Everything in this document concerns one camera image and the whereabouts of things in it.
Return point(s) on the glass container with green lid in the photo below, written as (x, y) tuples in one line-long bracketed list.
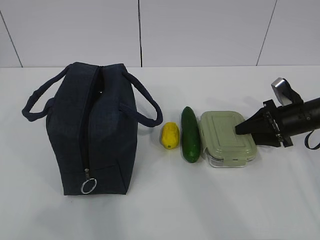
[(221, 145)]

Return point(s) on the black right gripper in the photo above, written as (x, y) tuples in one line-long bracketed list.
[(266, 127)]

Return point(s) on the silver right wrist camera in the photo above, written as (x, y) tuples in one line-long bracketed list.
[(282, 91)]

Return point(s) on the green cucumber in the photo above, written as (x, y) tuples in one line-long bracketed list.
[(190, 139)]

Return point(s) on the dark navy fabric lunch bag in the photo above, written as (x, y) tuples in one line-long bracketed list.
[(92, 116)]

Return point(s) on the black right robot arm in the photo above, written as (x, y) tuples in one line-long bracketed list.
[(302, 117)]

